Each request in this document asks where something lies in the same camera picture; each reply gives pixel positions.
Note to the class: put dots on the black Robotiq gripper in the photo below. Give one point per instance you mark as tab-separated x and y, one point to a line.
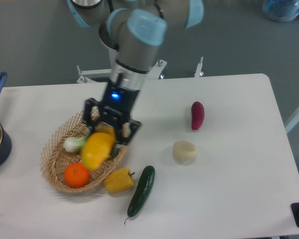
115	110

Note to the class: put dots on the yellow mango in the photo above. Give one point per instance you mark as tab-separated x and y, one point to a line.
98	148

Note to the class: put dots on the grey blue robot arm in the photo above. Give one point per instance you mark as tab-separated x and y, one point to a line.
136	30

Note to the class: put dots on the woven wicker basket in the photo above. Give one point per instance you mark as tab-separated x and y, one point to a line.
55	159

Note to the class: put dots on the green bok choy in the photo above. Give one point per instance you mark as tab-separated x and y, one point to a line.
74	144

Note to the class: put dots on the yellow bell pepper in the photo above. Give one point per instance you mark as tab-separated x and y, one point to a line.
119	180

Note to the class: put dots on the orange tangerine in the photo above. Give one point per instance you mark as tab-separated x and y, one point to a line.
76	175

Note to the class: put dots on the dark green cucumber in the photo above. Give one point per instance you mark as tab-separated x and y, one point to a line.
142	191

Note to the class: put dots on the beige round bun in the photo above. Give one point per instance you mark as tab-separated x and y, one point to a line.
184	152

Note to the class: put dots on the purple sweet potato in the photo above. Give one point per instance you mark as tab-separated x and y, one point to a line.
197	115

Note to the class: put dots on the blue plastic bag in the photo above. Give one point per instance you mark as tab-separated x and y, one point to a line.
281	11

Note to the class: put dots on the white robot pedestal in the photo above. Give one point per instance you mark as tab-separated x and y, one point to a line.
129	73

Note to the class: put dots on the white metal base frame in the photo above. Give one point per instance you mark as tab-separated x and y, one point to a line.
156	72

